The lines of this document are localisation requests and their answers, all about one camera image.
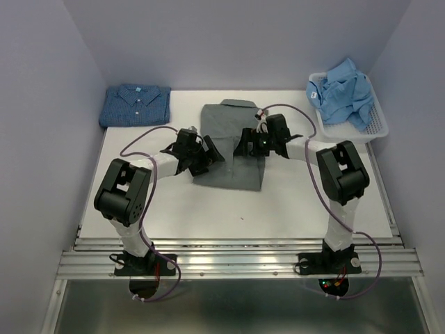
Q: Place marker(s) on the light blue crumpled shirt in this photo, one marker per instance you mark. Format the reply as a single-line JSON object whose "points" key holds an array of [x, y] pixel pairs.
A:
{"points": [[343, 96]]}

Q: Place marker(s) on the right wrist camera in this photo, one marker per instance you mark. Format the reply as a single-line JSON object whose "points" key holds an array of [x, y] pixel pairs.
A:
{"points": [[261, 117]]}

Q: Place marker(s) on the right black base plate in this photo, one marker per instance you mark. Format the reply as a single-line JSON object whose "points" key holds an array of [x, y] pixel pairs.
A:
{"points": [[310, 264]]}

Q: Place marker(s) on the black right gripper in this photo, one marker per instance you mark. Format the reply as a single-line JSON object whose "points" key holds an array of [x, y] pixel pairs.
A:
{"points": [[250, 136]]}

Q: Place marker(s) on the aluminium rail frame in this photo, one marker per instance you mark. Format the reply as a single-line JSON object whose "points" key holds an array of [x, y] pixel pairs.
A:
{"points": [[240, 285]]}

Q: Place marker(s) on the white plastic basket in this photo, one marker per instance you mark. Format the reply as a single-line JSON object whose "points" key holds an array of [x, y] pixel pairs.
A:
{"points": [[377, 127]]}

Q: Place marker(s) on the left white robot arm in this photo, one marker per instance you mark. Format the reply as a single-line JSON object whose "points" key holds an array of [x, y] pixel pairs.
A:
{"points": [[127, 190]]}

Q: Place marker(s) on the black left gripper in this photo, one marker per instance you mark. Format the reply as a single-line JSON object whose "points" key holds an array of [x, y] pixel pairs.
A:
{"points": [[207, 157]]}

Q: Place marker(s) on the grey long sleeve shirt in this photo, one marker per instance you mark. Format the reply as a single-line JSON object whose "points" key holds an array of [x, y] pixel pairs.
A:
{"points": [[224, 123]]}

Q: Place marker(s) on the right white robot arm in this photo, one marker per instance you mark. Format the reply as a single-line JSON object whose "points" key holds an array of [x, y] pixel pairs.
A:
{"points": [[343, 179]]}

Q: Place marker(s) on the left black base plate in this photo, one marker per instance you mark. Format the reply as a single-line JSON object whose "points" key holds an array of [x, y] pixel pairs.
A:
{"points": [[127, 265]]}

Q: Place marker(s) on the blue checked folded shirt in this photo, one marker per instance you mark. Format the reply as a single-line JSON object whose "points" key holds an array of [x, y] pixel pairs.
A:
{"points": [[133, 105]]}

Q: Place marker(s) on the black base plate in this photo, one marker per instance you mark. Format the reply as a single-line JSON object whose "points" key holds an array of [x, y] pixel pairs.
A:
{"points": [[310, 264], [127, 265]]}

